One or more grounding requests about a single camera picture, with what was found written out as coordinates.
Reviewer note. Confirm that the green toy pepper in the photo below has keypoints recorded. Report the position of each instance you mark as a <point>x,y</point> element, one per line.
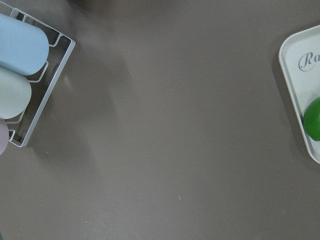
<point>311,120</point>

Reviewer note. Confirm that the white wire cup rack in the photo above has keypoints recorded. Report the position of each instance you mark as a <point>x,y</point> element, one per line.
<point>42,83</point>

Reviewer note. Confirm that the white rabbit tray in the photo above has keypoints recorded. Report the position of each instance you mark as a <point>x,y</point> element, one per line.
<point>299,59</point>

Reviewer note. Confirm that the light blue cup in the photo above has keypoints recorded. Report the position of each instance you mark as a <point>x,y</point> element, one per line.
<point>24,48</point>

